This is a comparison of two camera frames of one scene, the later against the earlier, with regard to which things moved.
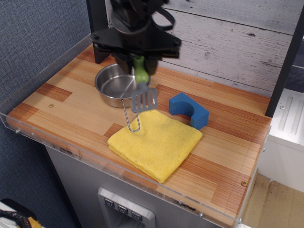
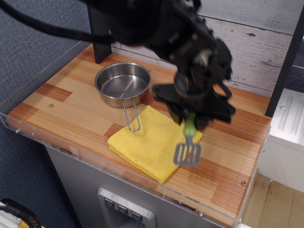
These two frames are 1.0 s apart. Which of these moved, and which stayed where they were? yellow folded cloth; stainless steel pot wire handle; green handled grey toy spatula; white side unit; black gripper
Moved: green handled grey toy spatula; black gripper
Stayed: white side unit; stainless steel pot wire handle; yellow folded cloth
